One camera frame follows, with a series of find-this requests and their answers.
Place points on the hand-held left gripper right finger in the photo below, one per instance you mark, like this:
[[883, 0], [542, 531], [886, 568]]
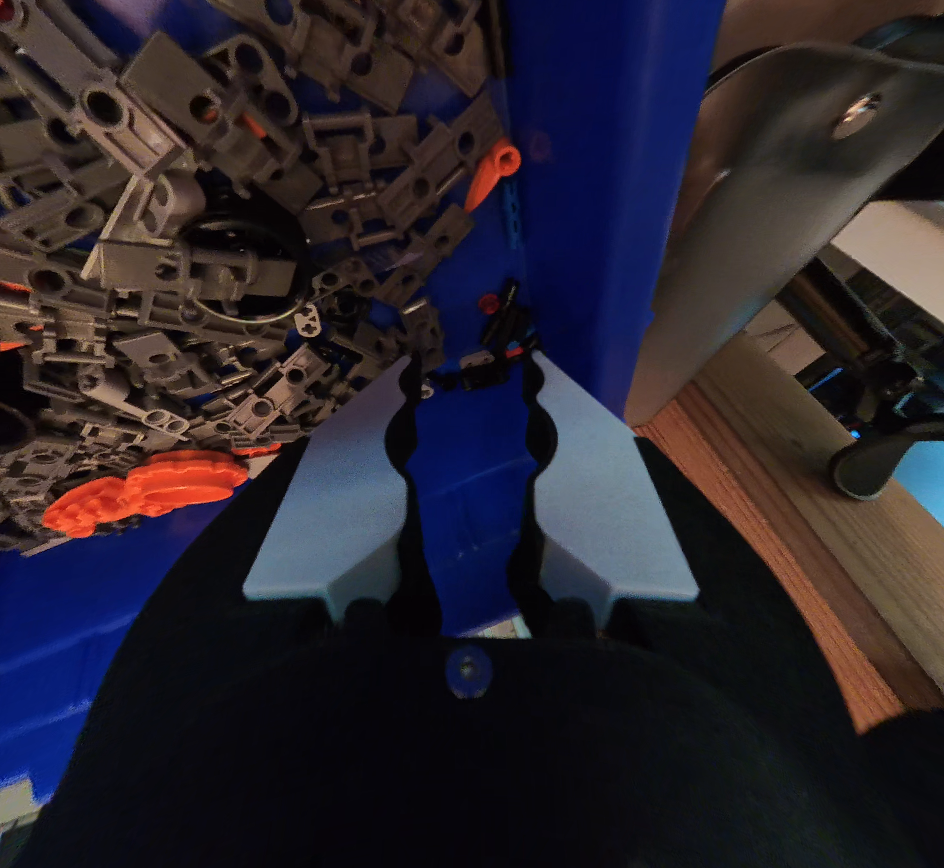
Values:
[[612, 514]]

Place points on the pile of grey building pieces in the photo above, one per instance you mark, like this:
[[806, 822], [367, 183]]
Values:
[[147, 145]]

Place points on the grey plate with screw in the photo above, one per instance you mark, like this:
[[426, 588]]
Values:
[[774, 182]]

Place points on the black chair base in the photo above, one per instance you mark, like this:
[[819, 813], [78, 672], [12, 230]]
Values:
[[870, 366]]

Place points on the plywood table edge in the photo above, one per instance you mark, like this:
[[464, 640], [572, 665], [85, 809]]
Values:
[[774, 514]]

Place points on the black round wheel hub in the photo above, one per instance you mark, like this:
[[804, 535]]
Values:
[[221, 222]]

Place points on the orange thin lever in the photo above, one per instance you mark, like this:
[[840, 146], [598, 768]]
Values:
[[487, 174]]

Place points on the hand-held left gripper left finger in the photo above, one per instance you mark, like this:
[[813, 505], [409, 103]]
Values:
[[332, 514]]

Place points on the orange sprocket wheel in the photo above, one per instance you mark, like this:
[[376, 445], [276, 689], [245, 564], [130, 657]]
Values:
[[81, 506], [192, 477]]

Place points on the blue plastic storage bin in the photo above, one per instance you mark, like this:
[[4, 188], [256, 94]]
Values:
[[590, 145]]

